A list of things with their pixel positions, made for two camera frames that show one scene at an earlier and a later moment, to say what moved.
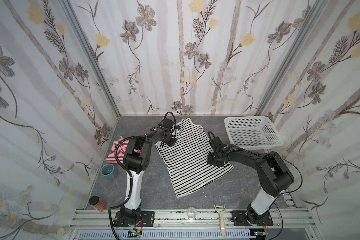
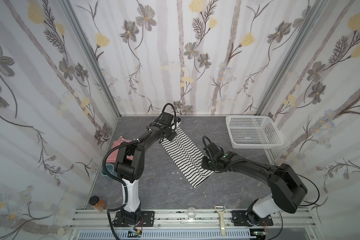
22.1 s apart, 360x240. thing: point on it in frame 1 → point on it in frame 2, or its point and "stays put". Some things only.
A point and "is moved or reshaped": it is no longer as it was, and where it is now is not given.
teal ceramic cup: x=108 y=171 stays put
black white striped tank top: x=187 y=160 is moved or reshaped
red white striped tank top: x=122 y=149 stays put
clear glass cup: x=191 y=213 stays put
